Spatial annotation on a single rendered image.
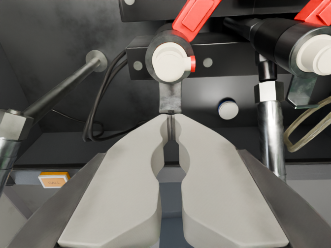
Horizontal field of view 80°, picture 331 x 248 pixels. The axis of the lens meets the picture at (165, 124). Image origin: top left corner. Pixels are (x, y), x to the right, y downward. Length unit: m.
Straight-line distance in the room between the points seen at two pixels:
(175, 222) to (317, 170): 0.46
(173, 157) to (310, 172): 0.24
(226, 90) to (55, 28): 0.33
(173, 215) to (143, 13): 0.64
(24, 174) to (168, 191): 0.48
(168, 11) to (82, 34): 0.22
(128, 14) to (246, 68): 0.14
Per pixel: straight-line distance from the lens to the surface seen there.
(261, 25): 0.18
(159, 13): 0.23
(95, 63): 0.38
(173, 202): 0.74
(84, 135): 0.24
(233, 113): 0.43
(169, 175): 0.37
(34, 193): 2.34
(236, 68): 0.25
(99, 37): 0.40
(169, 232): 0.72
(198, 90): 0.41
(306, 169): 0.43
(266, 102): 0.18
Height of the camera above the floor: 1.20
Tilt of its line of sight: 58 degrees down
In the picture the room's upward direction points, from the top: 177 degrees counter-clockwise
